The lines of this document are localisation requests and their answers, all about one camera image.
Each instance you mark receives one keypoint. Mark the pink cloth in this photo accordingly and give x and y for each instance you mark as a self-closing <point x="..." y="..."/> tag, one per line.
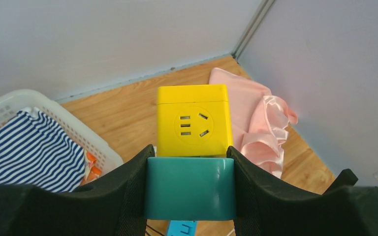
<point x="259" y="120"/>

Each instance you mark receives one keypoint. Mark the blue striped cloth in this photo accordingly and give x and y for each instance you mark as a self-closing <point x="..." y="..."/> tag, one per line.
<point x="35" y="149"/>

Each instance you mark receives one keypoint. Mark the blue plug adapter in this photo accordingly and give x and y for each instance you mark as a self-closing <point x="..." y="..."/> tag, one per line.
<point x="181" y="228"/>

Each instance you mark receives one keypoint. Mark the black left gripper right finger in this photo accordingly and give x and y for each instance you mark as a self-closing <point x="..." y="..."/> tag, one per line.
<point x="269" y="206"/>

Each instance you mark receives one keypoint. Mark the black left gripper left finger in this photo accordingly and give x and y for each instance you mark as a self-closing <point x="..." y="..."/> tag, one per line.
<point x="112" y="205"/>

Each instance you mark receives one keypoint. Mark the teal USB power strip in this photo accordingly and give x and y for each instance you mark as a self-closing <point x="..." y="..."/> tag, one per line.
<point x="190" y="189"/>

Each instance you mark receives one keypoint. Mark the white plastic basket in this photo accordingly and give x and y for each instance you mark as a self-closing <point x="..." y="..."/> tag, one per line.
<point x="99" y="157"/>

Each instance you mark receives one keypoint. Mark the yellow cube socket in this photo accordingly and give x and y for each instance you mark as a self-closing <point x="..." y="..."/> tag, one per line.
<point x="193" y="121"/>

